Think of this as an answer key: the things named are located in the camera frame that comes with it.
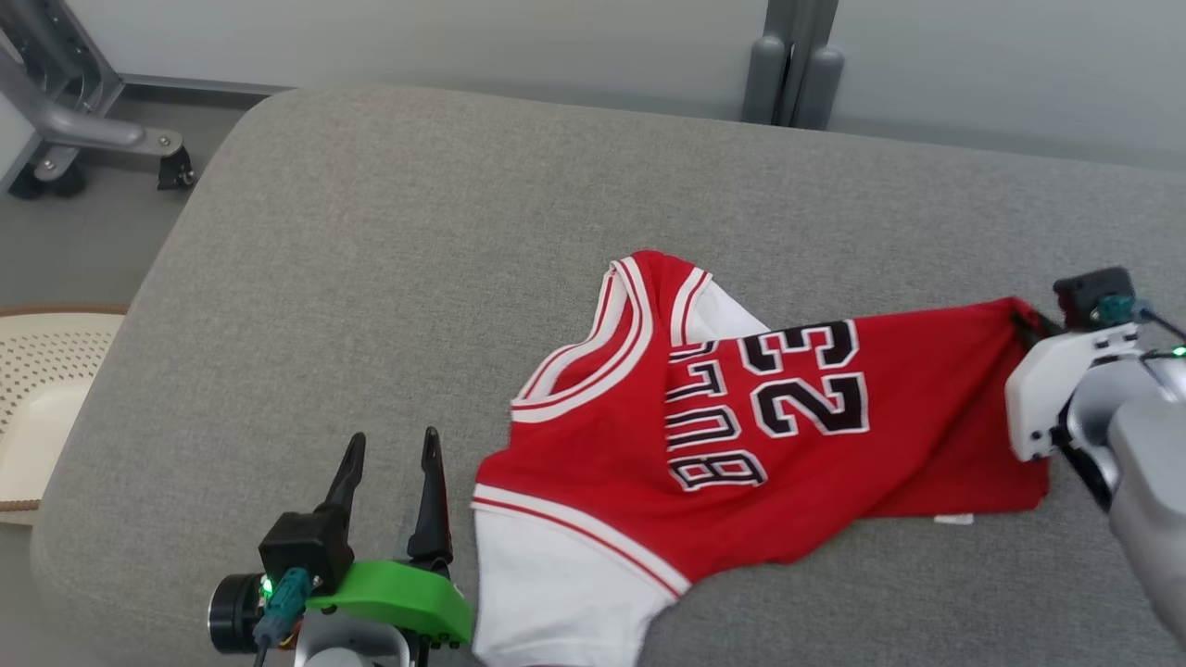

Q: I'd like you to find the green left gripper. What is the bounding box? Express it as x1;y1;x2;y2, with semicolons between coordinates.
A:
306;427;473;667

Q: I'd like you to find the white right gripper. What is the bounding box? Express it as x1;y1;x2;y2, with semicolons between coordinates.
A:
1005;311;1145;462

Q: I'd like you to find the red white basketball jersey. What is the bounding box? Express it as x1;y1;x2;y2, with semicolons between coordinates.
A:
471;250;1053;667

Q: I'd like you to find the cream perforated laundry basket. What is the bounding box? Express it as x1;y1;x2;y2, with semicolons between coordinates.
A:
0;306;131;527

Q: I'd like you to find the black stand caster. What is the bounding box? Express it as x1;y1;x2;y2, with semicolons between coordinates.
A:
9;167;86;201
158;148;196;192

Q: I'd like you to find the grey metal wheeled stand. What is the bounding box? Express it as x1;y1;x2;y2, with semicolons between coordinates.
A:
0;0;196;200

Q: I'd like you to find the teal right camera connector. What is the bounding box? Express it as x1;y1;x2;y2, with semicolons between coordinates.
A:
1091;295;1150;325

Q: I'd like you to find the teal camera connector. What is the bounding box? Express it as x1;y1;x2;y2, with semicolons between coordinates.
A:
1091;295;1150;325
253;570;311;647

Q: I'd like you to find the black right camera cable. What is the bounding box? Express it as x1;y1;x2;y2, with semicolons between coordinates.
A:
1135;304;1186;346

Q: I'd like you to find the teal left camera connector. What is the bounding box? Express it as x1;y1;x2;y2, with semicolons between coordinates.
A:
253;570;311;647

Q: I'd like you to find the grey partition post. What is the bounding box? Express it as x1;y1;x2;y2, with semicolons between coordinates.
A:
792;0;846;131
741;0;807;126

